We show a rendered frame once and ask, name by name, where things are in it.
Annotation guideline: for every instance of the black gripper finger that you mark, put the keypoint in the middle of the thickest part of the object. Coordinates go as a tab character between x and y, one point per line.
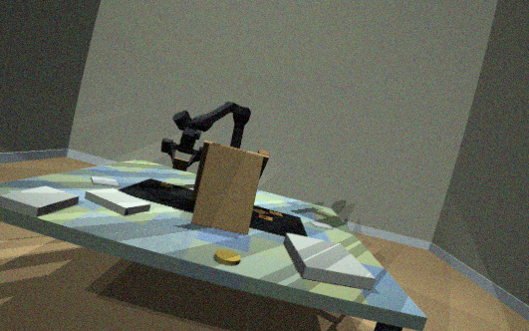
171	151
194	157

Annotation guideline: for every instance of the yellow round disc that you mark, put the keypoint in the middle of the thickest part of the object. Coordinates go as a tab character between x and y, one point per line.
227	257

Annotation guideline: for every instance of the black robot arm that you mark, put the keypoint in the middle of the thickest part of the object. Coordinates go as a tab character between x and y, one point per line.
203	122

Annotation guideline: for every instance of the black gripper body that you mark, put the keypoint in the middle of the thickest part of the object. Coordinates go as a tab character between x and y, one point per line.
185	146

